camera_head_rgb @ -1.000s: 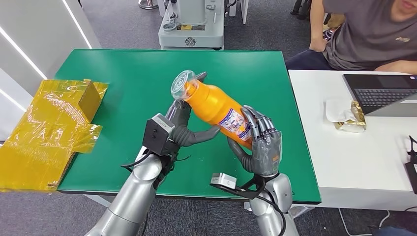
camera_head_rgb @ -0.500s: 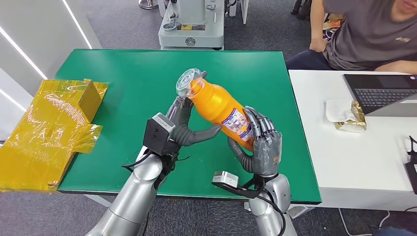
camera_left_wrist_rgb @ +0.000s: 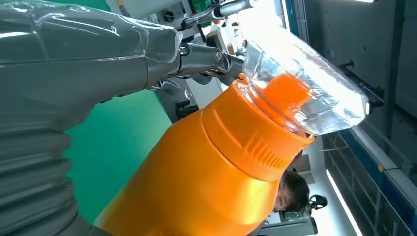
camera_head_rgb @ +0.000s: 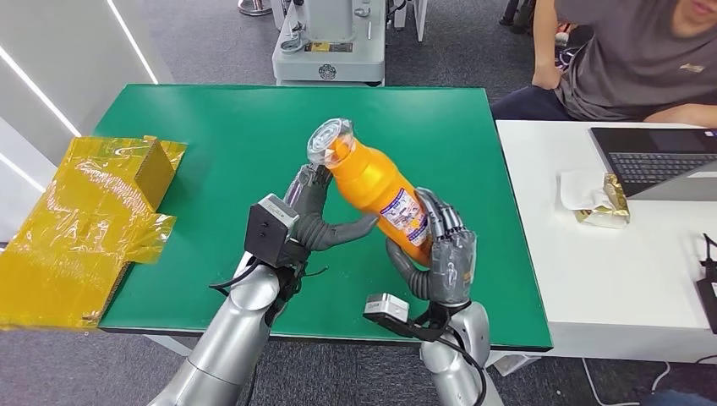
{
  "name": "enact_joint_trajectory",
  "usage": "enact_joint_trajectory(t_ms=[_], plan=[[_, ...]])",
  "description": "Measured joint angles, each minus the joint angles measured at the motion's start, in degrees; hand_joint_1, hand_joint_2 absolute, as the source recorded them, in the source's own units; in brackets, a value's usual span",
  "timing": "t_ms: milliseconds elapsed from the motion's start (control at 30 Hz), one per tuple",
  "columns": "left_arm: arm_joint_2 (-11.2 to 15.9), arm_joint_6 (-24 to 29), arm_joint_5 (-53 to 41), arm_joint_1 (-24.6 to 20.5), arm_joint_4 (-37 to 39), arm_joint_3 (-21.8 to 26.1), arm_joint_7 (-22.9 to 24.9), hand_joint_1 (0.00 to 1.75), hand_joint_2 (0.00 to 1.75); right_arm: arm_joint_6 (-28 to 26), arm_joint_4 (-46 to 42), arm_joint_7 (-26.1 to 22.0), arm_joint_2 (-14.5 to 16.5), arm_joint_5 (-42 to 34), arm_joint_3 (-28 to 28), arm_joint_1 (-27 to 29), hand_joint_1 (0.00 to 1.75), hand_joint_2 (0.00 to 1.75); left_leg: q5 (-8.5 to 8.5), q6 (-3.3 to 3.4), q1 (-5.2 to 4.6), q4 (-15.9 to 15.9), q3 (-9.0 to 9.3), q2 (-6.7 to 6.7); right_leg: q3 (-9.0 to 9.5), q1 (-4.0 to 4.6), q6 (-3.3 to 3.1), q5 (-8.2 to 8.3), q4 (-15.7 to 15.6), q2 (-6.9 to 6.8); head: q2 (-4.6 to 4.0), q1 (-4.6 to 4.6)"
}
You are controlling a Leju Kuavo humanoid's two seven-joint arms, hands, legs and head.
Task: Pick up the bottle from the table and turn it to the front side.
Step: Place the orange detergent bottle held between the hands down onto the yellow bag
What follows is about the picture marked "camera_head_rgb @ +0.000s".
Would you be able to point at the gold foil packet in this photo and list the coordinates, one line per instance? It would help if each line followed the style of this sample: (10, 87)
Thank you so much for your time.
(608, 210)

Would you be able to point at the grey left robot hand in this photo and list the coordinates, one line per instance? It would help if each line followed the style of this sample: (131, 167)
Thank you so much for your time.
(313, 224)

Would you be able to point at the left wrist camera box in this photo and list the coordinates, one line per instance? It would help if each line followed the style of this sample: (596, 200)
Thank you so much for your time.
(268, 232)

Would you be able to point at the yellow taped cardboard box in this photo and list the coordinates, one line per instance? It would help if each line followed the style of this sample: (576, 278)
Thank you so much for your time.
(78, 235)

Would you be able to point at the person's left forearm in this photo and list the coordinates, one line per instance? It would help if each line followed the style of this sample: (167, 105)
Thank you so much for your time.
(683, 115)

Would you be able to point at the chrome stand base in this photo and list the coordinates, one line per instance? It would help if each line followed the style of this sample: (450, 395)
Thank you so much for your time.
(255, 8)

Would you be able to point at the black laptop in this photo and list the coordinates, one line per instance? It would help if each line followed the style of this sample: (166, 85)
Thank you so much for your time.
(655, 159)

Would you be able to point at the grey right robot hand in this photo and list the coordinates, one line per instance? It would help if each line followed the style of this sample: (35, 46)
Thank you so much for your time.
(452, 269)

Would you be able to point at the white paper napkin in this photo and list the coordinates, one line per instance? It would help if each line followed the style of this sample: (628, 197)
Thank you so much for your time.
(577, 190)

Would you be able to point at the person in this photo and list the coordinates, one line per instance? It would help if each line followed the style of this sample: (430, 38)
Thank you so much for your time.
(627, 61)

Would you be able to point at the white desk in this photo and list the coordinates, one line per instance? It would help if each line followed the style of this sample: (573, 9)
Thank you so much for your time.
(605, 280)

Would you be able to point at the grey white machine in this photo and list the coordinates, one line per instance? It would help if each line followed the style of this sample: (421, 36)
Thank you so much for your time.
(330, 61)

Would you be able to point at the orange bottle with clear cap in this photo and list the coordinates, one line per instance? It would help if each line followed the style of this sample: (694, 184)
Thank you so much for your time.
(369, 179)

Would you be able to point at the green top table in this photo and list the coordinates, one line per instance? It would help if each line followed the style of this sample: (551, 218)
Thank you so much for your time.
(224, 140)

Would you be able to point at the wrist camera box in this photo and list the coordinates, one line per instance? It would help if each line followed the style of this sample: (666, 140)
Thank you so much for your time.
(268, 232)
(386, 305)

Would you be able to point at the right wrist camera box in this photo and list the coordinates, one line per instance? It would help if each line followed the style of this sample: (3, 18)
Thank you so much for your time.
(386, 305)

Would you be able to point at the person's right hand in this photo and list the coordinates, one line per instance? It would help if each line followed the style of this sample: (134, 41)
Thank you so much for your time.
(546, 77)

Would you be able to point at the person's right forearm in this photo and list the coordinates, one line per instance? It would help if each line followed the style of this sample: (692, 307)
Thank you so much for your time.
(544, 33)

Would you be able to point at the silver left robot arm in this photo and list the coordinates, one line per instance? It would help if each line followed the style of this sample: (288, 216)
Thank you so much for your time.
(235, 342)

